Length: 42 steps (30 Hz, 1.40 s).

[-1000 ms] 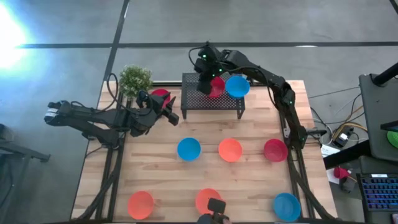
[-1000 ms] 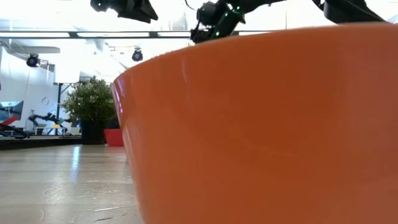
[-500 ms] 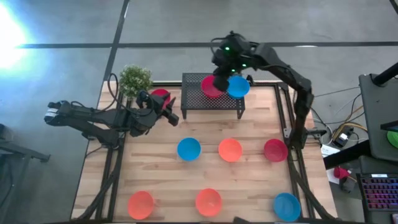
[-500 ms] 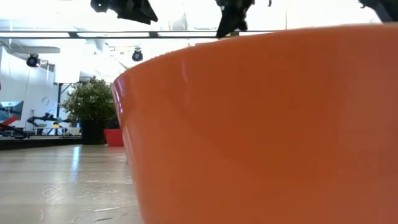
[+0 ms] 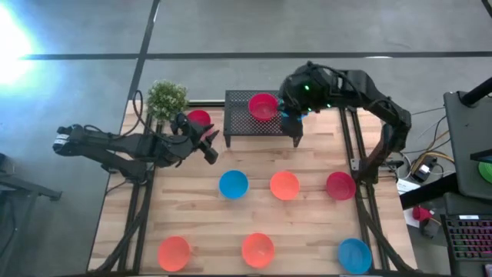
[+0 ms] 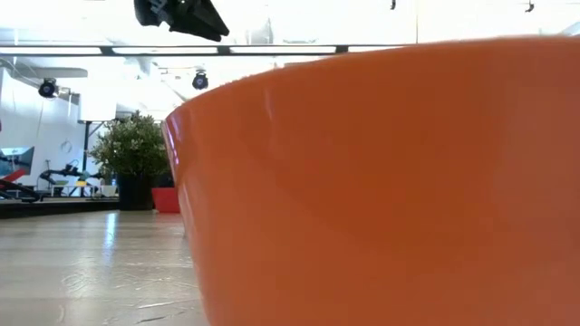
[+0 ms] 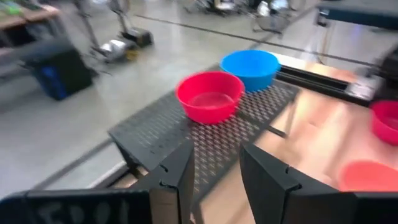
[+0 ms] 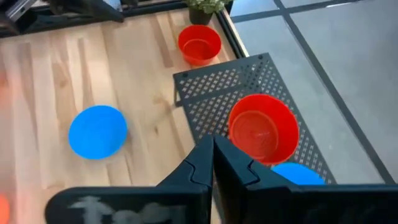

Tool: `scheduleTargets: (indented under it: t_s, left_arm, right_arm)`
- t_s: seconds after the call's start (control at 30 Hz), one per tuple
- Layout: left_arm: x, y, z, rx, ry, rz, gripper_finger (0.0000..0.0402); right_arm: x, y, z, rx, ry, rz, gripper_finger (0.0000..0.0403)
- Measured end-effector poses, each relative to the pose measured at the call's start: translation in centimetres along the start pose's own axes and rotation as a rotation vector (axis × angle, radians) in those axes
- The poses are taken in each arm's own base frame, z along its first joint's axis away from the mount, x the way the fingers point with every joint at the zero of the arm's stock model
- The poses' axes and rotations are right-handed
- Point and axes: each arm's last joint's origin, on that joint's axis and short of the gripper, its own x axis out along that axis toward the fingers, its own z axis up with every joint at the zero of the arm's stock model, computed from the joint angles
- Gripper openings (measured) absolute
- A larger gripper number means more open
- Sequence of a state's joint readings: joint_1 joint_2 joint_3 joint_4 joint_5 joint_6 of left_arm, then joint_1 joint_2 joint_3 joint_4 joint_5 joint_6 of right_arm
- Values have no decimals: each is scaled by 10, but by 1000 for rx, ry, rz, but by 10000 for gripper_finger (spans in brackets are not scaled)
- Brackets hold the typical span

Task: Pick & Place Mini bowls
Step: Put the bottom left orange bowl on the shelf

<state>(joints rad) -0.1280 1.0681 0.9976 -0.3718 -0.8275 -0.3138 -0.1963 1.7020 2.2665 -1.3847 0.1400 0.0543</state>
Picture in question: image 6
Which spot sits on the red box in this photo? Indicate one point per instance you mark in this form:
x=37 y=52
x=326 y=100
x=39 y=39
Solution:
x=166 y=200

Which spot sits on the orange mini bowl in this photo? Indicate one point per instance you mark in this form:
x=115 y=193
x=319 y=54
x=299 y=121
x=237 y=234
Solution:
x=385 y=190

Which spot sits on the black background robot arm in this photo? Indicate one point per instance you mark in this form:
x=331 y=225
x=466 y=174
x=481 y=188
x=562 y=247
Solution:
x=18 y=188
x=68 y=172

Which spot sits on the black ceiling track beam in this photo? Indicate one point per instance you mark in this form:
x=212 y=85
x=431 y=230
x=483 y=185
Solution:
x=163 y=50

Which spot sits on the black ceiling spotlight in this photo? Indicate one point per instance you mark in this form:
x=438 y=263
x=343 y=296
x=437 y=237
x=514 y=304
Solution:
x=47 y=88
x=200 y=80

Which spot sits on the green bushy plant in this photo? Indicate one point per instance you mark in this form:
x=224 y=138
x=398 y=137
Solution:
x=131 y=145

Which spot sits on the black support pillar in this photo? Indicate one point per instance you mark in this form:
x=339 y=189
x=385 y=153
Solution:
x=86 y=145

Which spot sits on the black plant pot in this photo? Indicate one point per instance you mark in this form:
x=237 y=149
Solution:
x=135 y=192

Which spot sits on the small white planter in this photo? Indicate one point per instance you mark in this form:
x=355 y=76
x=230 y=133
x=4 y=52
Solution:
x=109 y=190

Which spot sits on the white background table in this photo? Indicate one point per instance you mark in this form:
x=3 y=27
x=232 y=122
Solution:
x=74 y=189

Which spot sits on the black hanging ceiling fixture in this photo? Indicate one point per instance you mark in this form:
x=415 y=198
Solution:
x=529 y=6
x=393 y=4

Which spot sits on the background monitor screen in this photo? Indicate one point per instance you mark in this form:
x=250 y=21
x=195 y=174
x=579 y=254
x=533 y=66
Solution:
x=18 y=158

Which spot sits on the dark low platform edge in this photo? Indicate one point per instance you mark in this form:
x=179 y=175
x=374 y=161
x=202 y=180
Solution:
x=54 y=208

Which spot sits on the grey ceiling duct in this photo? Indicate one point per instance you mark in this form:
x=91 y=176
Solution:
x=54 y=72

